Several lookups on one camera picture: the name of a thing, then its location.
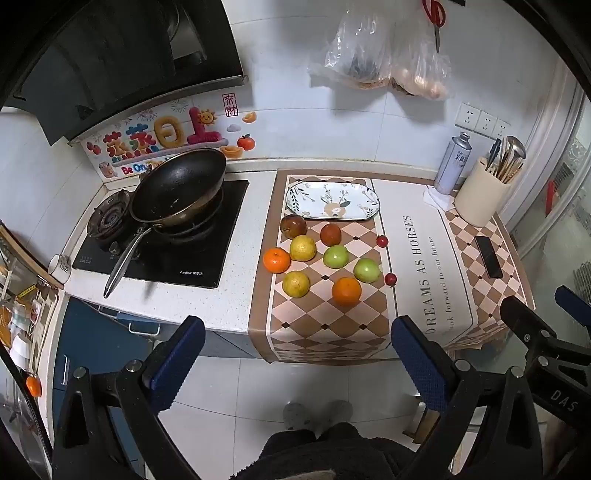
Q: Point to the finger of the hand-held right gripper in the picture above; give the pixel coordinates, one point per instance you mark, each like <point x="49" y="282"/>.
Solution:
<point x="521" y="318"/>
<point x="572" y="300"/>

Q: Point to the black range hood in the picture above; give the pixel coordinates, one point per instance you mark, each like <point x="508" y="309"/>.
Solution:
<point x="115" y="69"/>

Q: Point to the yellow citrus fruit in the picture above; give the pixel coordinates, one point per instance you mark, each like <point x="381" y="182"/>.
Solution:
<point x="303" y="248"/>
<point x="295" y="283"/>

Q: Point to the white wall outlet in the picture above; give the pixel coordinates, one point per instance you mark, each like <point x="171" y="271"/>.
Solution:
<point x="467" y="115"/>
<point x="502" y="129"/>
<point x="485" y="122"/>

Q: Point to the clear plastic bag pale contents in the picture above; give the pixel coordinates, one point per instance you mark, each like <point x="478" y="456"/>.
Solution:
<point x="422" y="69"/>

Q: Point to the metal spoon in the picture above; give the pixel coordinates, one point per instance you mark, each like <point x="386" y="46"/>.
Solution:
<point x="515" y="145"/>

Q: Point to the grey slipper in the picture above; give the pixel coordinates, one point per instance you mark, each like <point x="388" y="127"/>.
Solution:
<point x="339" y="410"/>
<point x="298" y="415"/>

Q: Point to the beige utensil holder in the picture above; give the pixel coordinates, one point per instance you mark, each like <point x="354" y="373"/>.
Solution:
<point x="480" y="198"/>

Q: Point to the black phone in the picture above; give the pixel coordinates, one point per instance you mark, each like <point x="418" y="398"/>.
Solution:
<point x="489" y="256"/>

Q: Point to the black wok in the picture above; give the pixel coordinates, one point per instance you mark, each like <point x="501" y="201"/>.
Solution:
<point x="180" y="180"/>

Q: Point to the dark red apple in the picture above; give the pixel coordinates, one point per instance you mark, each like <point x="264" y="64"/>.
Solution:
<point x="330" y="234"/>
<point x="293" y="226"/>

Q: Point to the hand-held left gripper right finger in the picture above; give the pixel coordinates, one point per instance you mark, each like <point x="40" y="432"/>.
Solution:
<point x="415" y="360"/>

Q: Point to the white mug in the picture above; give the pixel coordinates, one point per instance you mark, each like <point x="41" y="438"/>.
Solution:
<point x="60" y="268"/>

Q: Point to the floral ceramic plate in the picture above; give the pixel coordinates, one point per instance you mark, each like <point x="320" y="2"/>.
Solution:
<point x="314" y="198"/>

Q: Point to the blue cabinet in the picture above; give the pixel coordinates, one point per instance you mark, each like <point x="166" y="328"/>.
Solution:
<point x="92" y="341"/>

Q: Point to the grey spray can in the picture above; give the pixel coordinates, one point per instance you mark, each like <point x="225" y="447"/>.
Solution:
<point x="452" y="166"/>

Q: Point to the white paper napkin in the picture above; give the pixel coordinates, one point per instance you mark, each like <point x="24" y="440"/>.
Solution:
<point x="436" y="199"/>

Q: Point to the orange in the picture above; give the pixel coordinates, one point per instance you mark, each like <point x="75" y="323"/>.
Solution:
<point x="276" y="260"/>
<point x="346" y="290"/>

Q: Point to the cardboard box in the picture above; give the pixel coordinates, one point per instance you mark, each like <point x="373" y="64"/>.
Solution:
<point x="425" y="422"/>

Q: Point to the bundle of chopsticks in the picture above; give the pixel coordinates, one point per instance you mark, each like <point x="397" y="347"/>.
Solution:
<point x="505" y="168"/>

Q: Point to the clear plastic bag dark contents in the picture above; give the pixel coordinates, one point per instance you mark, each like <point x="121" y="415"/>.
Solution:
<point x="355" y="50"/>

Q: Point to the checkered table mat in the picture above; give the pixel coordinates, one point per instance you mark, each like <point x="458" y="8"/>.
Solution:
<point x="406" y="198"/>

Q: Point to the green apple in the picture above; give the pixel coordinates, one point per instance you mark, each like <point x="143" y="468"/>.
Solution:
<point x="335" y="256"/>
<point x="367" y="270"/>

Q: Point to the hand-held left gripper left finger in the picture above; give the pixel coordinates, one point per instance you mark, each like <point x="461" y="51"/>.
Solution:
<point x="180" y="360"/>

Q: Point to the small orange fruit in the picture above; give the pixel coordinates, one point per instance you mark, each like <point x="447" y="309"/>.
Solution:
<point x="33" y="386"/>

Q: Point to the black gas stove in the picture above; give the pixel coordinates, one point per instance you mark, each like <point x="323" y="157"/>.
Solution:
<point x="194" y="258"/>

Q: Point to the person's dark fleece pants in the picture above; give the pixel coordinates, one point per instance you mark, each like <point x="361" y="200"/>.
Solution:
<point x="323" y="454"/>

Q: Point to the glass sliding door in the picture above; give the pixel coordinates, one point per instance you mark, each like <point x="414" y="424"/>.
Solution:
<point x="554" y="184"/>

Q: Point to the cluttered storage rack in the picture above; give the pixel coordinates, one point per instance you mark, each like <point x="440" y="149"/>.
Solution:
<point x="23" y="295"/>

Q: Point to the colourful wall sticker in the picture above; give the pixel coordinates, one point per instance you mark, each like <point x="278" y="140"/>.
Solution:
<point x="161" y="134"/>

